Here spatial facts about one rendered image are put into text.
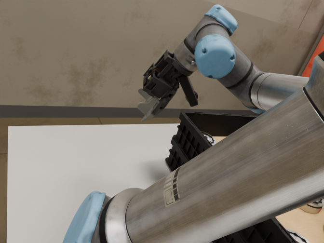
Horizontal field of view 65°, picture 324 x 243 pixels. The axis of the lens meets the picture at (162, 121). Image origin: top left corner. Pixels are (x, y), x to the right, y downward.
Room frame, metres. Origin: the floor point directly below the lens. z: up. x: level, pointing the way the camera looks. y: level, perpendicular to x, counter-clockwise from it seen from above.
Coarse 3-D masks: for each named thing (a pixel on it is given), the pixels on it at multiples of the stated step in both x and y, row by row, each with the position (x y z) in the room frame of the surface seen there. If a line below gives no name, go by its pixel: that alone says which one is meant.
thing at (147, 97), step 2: (140, 88) 0.70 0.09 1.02; (142, 88) 0.70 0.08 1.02; (138, 90) 0.70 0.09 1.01; (140, 90) 0.70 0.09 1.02; (142, 90) 0.70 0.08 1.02; (138, 92) 0.70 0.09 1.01; (140, 92) 0.70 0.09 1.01; (142, 92) 0.70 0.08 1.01; (144, 92) 0.70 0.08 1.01; (142, 94) 0.71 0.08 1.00; (144, 94) 0.71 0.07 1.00; (146, 94) 0.71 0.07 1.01; (148, 94) 0.71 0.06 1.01; (144, 96) 0.71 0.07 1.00; (146, 96) 0.71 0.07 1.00; (148, 96) 0.71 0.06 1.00; (150, 96) 0.71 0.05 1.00; (154, 96) 0.69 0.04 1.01; (146, 98) 0.71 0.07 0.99; (148, 98) 0.71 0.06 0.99; (150, 98) 0.70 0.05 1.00; (158, 98) 0.70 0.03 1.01; (146, 100) 0.72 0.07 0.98; (148, 100) 0.71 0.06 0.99
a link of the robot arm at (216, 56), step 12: (216, 24) 0.58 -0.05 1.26; (204, 36) 0.53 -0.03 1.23; (216, 36) 0.51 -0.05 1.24; (228, 36) 0.55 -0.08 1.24; (204, 48) 0.49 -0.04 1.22; (216, 48) 0.48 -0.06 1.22; (228, 48) 0.48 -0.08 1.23; (204, 60) 0.48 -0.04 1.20; (216, 60) 0.48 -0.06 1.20; (228, 60) 0.49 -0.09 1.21; (240, 60) 0.52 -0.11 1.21; (204, 72) 0.49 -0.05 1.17; (216, 72) 0.49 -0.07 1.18; (228, 72) 0.49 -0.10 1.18; (240, 72) 0.52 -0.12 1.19; (228, 84) 0.53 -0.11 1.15
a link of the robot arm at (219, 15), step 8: (216, 8) 0.61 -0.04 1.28; (224, 8) 0.65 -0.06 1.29; (208, 16) 0.61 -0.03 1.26; (216, 16) 0.60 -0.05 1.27; (224, 16) 0.59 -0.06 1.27; (232, 16) 0.64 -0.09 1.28; (200, 24) 0.61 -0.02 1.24; (208, 24) 0.67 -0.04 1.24; (224, 24) 0.59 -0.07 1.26; (232, 24) 0.60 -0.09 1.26; (192, 32) 0.62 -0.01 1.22; (232, 32) 0.61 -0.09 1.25; (184, 40) 0.63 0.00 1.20; (192, 40) 0.61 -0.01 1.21; (192, 48) 0.61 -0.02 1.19
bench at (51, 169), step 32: (32, 128) 0.79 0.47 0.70; (64, 128) 0.85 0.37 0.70; (96, 128) 0.93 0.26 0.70; (128, 128) 1.00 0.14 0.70; (160, 128) 1.09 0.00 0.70; (32, 160) 0.63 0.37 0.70; (64, 160) 0.67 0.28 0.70; (96, 160) 0.72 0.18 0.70; (128, 160) 0.78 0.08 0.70; (160, 160) 0.84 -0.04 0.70; (32, 192) 0.51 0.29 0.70; (64, 192) 0.54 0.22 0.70; (32, 224) 0.41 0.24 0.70; (64, 224) 0.44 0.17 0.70
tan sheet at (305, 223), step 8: (280, 216) 0.56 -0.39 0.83; (288, 216) 0.57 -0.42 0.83; (296, 216) 0.58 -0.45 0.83; (304, 216) 0.59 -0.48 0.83; (312, 216) 0.60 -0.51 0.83; (320, 216) 0.61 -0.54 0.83; (288, 224) 0.54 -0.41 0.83; (296, 224) 0.55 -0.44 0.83; (304, 224) 0.56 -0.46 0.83; (312, 224) 0.57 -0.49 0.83; (320, 224) 0.58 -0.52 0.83; (304, 232) 0.53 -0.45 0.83; (312, 232) 0.54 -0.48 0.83; (320, 232) 0.54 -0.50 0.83; (312, 240) 0.51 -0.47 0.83; (320, 240) 0.52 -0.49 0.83
